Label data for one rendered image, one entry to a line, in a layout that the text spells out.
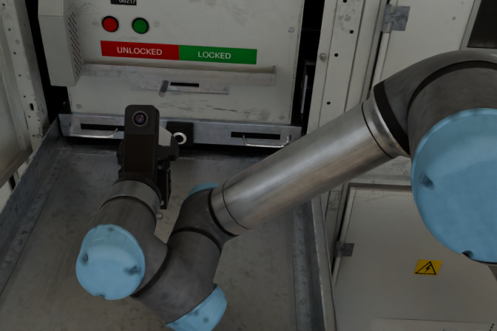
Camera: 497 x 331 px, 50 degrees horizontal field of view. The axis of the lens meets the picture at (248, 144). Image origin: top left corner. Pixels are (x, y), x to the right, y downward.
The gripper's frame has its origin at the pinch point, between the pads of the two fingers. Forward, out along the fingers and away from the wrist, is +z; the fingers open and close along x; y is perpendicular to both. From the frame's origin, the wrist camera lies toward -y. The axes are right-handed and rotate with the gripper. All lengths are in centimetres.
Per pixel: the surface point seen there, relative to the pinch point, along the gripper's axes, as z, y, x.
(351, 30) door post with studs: 19.4, -13.8, 33.8
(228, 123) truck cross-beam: 27.0, 10.5, 11.2
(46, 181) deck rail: 14.4, 20.6, -25.4
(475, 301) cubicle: 30, 60, 80
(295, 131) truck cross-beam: 27.0, 11.3, 26.3
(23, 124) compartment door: 23.0, 12.0, -32.6
